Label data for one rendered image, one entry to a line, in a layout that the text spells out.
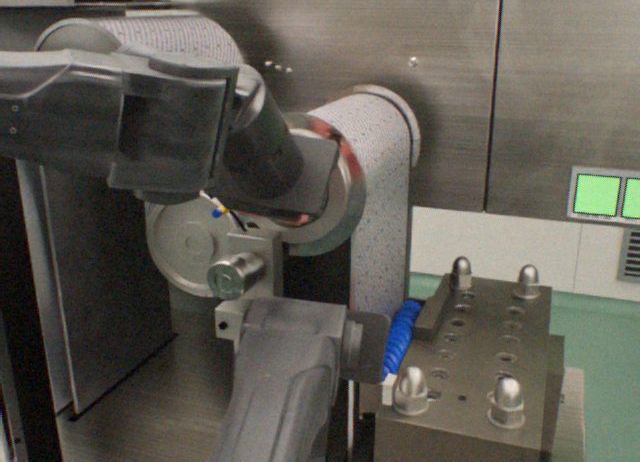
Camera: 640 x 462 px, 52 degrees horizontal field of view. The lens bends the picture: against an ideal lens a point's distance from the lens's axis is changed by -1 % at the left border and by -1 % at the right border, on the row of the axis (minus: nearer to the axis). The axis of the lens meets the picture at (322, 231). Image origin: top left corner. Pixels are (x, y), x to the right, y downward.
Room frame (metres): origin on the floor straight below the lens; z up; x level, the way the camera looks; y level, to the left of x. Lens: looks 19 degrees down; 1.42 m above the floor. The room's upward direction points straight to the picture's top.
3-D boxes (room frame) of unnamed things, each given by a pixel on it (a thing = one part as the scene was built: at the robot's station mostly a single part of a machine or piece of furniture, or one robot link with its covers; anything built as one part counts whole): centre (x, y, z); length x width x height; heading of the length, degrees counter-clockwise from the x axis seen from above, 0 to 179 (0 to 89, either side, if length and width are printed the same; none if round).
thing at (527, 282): (0.86, -0.29, 1.05); 0.04 x 0.04 x 0.04
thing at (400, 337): (0.72, -0.09, 1.03); 0.21 x 0.04 x 0.03; 160
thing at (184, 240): (0.79, 0.10, 1.17); 0.26 x 0.12 x 0.12; 160
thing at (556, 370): (0.71, -0.29, 0.96); 0.10 x 0.03 x 0.11; 160
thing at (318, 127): (0.64, 0.03, 1.25); 0.15 x 0.01 x 0.15; 70
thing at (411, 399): (0.58, -0.09, 1.05); 0.04 x 0.04 x 0.04
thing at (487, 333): (0.73, -0.20, 1.00); 0.40 x 0.16 x 0.06; 160
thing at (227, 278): (0.57, 0.09, 1.18); 0.04 x 0.02 x 0.04; 70
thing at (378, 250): (0.73, -0.07, 1.11); 0.23 x 0.01 x 0.18; 160
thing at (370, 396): (0.72, -0.09, 1.01); 0.23 x 0.03 x 0.05; 160
